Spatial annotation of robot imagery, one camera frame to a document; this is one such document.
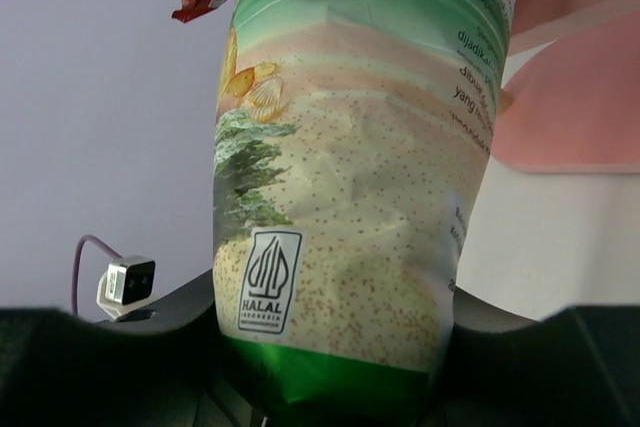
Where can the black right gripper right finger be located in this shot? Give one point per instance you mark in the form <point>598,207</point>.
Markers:
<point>578,367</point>

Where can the green Chuba chips bag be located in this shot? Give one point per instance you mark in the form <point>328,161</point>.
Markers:
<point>350,147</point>

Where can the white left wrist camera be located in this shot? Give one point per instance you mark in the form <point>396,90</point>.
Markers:
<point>126,286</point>

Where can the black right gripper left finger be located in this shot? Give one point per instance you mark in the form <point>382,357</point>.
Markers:
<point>157,366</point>

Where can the pink three-tier shelf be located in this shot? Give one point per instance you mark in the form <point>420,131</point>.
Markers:
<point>575,104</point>

